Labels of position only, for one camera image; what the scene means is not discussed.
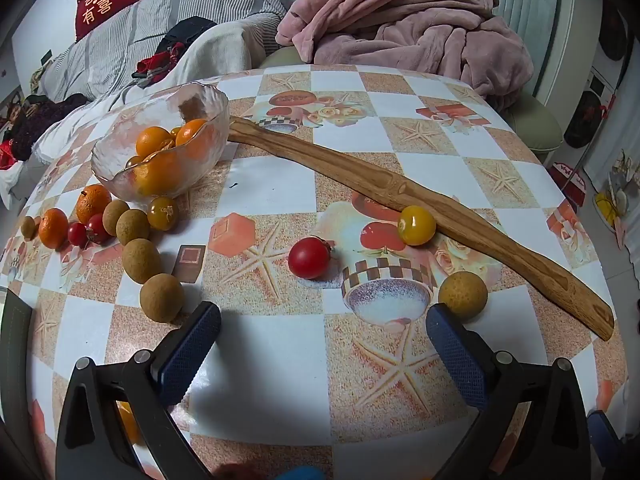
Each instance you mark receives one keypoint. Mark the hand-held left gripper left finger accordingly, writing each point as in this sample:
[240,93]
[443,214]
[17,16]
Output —
[192,345]

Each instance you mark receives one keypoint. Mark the long wooden stick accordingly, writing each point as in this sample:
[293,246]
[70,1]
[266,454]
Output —
[450,215]

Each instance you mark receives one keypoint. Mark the checkered printed tablecloth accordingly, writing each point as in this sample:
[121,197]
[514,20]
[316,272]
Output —
[280,410]

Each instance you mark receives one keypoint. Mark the orange mandarin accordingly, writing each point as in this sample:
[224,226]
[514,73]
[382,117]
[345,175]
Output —
[92,201]
[52,228]
[192,132]
[152,141]
[160,175]

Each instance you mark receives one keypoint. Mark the pink fleece blanket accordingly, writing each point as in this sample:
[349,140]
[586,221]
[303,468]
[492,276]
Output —
[410,25]

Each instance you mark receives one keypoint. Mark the large red cushion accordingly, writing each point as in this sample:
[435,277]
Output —
[107,0]

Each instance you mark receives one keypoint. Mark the red garment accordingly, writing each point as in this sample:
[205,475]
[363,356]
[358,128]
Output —
[155,65]

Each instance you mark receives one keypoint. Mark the grey rimmed white tray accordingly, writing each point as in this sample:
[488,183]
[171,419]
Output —
[15,350]

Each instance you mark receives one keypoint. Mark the red cherry tomato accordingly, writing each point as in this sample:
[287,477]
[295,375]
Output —
[77,234]
[98,229]
[309,257]

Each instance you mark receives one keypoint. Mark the black garment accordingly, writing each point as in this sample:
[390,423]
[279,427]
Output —
[187,35]

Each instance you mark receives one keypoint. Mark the dark round object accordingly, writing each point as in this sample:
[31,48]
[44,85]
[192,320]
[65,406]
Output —
[582,120]

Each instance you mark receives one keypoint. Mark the grey striped sofa cover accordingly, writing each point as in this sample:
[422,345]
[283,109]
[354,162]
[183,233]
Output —
[125,35]

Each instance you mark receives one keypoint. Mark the red white bag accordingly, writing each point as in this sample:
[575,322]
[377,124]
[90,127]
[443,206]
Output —
[570,180]

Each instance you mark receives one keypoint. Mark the white cloth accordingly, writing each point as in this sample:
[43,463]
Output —
[215,55]

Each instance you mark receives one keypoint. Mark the small brown longan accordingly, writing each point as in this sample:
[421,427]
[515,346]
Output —
[27,227]

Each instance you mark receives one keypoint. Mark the pale green padded panel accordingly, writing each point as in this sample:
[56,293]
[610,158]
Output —
[530,5]

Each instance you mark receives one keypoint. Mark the black round object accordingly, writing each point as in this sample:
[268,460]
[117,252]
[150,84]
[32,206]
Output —
[612,30]

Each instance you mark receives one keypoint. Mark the pile of floor clutter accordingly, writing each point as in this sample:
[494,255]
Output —
[610,200]

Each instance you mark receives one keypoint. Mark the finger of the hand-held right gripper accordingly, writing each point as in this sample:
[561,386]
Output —
[605,435]

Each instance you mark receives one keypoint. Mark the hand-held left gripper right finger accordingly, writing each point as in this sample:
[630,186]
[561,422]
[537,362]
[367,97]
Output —
[455,355]

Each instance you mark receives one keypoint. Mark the clear glass bowl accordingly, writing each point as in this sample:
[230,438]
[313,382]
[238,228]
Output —
[115,160]

